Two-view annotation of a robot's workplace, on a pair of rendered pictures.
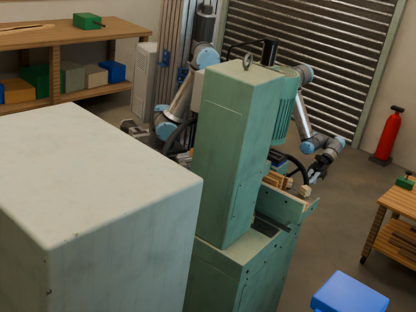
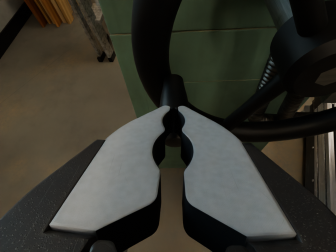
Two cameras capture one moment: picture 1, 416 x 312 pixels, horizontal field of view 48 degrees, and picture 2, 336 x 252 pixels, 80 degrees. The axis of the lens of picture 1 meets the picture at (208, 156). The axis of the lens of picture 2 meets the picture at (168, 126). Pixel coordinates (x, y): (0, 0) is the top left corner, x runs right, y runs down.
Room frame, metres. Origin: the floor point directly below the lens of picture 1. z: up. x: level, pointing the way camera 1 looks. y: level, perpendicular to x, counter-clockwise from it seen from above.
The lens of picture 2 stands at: (2.24, -0.59, 0.92)
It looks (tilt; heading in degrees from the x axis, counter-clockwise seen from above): 60 degrees down; 151
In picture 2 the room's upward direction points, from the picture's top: 5 degrees counter-clockwise
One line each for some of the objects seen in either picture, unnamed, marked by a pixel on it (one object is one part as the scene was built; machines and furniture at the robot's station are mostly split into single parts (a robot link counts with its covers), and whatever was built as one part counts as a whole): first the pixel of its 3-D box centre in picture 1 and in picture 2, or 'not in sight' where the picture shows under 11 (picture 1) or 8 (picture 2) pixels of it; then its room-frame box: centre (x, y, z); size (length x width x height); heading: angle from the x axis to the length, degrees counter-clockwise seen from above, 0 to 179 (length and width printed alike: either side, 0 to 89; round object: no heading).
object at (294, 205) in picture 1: (246, 181); not in sight; (1.89, -0.19, 0.93); 0.60 x 0.02 x 0.06; 58
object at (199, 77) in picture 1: (205, 90); not in sight; (1.71, 0.05, 1.40); 0.10 x 0.06 x 0.16; 148
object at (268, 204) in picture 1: (259, 181); not in sight; (2.01, -0.27, 0.87); 0.61 x 0.30 x 0.06; 58
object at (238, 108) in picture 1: (229, 156); not in sight; (1.66, -0.09, 1.16); 0.22 x 0.22 x 0.72; 58
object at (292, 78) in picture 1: (272, 105); not in sight; (1.90, -0.24, 1.31); 0.18 x 0.18 x 0.31
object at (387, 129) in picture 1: (389, 135); not in sight; (4.39, -1.78, 0.30); 0.19 x 0.18 x 0.60; 143
